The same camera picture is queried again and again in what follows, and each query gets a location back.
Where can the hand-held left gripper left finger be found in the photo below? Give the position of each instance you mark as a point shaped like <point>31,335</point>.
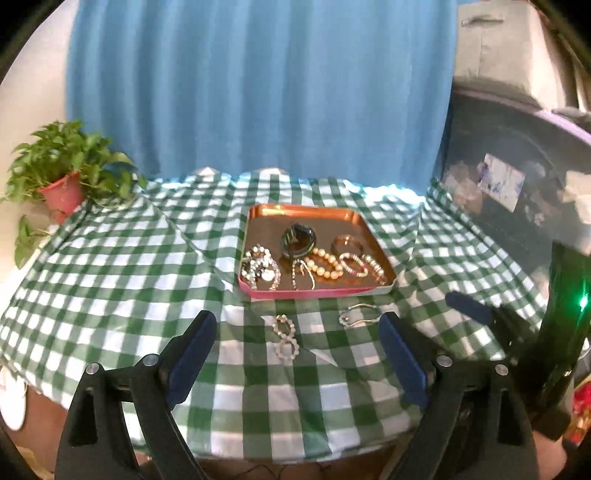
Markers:
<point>189,360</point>

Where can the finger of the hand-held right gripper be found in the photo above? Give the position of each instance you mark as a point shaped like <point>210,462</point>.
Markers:
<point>466,305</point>

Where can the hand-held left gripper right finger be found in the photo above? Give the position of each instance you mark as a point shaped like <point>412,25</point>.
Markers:
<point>405,360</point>

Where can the silver bangle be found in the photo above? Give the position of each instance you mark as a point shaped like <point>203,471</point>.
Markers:
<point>358,308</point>

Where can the small white bead strand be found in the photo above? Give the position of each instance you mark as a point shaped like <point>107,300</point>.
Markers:
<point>282,344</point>

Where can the copper tray with pink rim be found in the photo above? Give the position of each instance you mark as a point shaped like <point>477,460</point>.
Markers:
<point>272,226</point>

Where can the person's right forearm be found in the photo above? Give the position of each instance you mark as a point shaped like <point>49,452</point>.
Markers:
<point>551,457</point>

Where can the green checked tablecloth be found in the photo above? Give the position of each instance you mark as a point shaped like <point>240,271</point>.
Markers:
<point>115,286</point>

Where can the white paper label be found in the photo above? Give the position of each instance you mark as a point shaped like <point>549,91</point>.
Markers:
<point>501,182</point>

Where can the amber bangle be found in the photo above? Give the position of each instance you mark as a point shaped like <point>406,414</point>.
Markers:
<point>336,243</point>

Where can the dark green bangle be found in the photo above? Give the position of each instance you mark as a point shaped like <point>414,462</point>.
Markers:
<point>295,254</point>

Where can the dark plastic storage bin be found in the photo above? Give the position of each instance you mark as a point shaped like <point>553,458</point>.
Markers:
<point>508,134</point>

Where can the potted green plant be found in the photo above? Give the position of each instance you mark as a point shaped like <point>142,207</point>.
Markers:
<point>62,194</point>

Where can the grey cardboard box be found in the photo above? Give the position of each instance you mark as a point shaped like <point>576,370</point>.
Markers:
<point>508,46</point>

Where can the blue curtain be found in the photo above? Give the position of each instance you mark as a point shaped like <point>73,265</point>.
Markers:
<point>258,92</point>

